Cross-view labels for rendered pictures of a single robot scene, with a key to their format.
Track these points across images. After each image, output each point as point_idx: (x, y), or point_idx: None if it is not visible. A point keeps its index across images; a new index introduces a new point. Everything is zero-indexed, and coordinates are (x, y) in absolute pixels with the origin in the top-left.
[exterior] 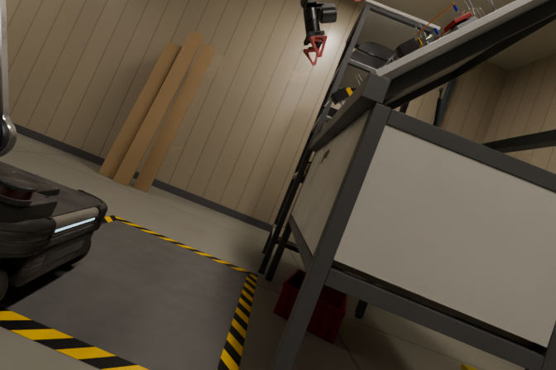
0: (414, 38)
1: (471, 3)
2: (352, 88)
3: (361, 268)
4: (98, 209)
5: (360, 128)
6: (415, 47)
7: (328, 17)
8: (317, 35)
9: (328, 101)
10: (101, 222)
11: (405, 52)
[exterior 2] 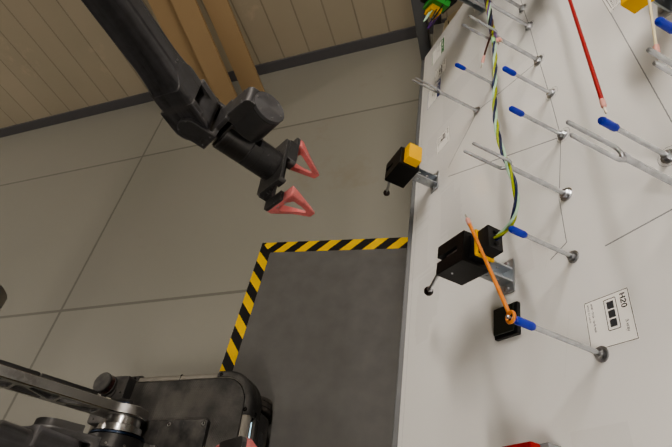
0: (464, 261)
1: (610, 156)
2: None
3: None
4: (247, 414)
5: None
6: (479, 272)
7: (263, 135)
8: (275, 204)
9: None
10: (258, 405)
11: (459, 281)
